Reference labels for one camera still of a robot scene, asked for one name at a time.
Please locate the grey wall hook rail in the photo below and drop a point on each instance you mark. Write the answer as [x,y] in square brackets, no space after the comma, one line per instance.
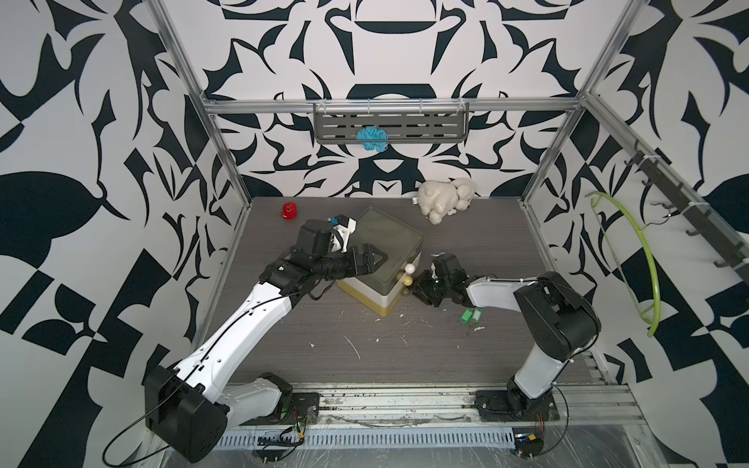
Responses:
[679,199]

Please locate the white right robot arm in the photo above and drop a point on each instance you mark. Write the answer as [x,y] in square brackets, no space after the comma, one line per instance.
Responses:
[562,324]

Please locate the green clothes hanger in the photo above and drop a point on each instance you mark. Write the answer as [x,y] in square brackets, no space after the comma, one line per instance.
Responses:
[638,270]

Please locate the grey wall shelf rack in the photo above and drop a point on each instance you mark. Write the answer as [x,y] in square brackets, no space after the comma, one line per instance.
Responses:
[422,123]

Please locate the white plush toy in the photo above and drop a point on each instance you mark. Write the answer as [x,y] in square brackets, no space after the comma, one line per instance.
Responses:
[437,200]

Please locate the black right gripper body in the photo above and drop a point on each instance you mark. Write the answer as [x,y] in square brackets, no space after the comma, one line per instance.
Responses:
[430,290]

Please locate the red plush toy keychain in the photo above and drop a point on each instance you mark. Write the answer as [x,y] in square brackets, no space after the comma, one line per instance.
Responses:
[289,211]

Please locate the white cable duct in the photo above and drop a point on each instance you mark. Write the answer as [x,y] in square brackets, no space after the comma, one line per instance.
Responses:
[362,438]

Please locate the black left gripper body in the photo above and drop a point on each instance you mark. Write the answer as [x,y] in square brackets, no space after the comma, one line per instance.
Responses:
[337,267]

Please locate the keys with green tag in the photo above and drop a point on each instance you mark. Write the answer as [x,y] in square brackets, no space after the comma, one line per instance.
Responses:
[466,316]

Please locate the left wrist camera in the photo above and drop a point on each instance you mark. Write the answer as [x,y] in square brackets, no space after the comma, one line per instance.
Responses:
[322,237]

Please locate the three-drawer storage box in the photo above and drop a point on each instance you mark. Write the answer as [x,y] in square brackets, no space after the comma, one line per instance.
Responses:
[397,249]

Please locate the teal crumpled cloth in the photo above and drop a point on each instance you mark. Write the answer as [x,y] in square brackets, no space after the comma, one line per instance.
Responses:
[373,139]

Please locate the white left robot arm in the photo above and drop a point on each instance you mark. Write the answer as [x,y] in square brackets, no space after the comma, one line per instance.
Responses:
[187,405]

